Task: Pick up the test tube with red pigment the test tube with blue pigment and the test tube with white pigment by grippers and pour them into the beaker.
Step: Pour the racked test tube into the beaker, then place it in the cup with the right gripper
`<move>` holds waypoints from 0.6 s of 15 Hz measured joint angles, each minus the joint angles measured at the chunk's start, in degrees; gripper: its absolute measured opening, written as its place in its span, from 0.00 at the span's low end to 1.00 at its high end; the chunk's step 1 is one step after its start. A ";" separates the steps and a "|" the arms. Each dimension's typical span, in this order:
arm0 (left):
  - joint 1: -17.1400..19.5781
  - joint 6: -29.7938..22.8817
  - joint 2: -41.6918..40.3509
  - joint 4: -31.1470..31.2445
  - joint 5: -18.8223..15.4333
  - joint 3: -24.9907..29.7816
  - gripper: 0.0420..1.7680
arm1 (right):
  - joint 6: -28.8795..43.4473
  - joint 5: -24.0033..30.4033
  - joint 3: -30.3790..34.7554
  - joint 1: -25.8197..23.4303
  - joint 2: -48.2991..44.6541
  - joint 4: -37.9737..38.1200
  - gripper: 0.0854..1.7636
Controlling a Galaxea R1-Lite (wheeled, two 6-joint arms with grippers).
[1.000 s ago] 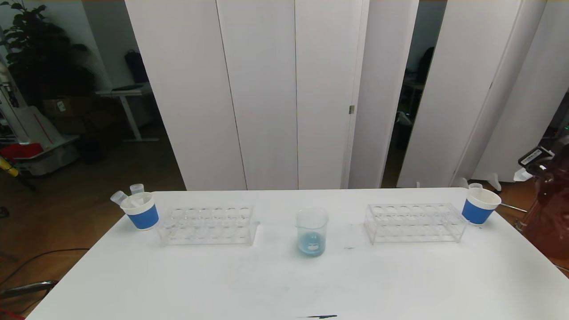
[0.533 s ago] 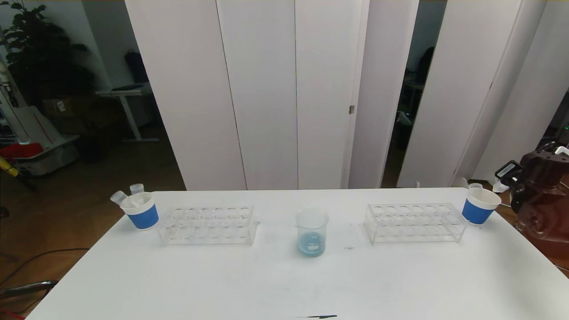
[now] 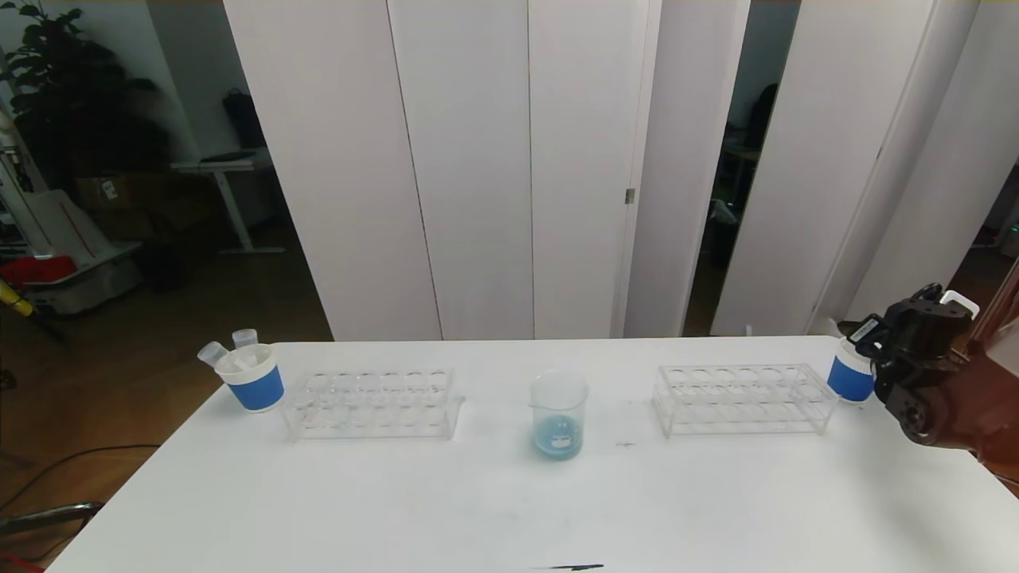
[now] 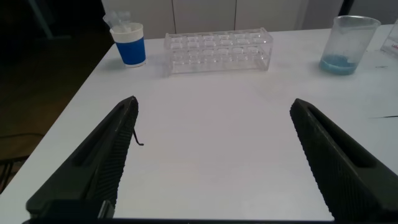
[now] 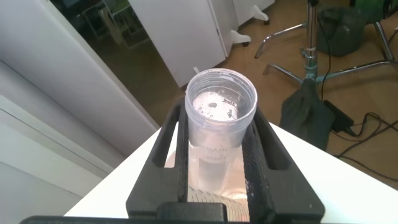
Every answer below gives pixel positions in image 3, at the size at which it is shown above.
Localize clear plastic beaker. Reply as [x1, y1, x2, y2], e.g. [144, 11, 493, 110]
[530, 371, 590, 460]

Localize clear acrylic test tube rack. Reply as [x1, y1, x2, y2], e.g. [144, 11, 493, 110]
[651, 363, 838, 438]
[283, 364, 465, 440]

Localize white folding partition screen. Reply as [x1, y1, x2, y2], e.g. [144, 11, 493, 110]
[709, 0, 980, 338]
[844, 0, 1019, 329]
[224, 0, 751, 342]

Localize blue banded white paper cup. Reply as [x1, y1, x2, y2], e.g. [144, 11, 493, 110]
[215, 344, 286, 413]
[826, 337, 878, 404]

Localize white standing desk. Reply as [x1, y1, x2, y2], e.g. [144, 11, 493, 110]
[174, 153, 286, 257]

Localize black backpack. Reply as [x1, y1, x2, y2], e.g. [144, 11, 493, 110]
[224, 90, 270, 152]

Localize black bin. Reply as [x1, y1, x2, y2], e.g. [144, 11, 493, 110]
[137, 243, 190, 295]

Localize brown cardboard box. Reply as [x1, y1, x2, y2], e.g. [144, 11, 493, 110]
[76, 175, 180, 214]

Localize white machine base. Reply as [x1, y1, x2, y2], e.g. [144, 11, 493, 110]
[0, 119, 146, 317]

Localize red flat object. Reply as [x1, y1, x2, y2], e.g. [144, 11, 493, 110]
[0, 256, 78, 290]

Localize green potted plant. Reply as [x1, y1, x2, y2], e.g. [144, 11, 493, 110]
[0, 0, 170, 196]

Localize yellow object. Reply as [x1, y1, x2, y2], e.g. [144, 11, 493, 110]
[0, 280, 37, 318]

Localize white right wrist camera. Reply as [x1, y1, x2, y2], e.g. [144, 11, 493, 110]
[939, 290, 981, 321]

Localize black floor cable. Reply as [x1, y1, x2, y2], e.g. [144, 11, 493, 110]
[0, 442, 162, 512]

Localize metal frame stand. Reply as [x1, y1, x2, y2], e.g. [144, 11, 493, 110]
[967, 255, 1019, 486]

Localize metal chair frame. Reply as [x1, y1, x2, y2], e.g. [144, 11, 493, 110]
[0, 500, 106, 573]

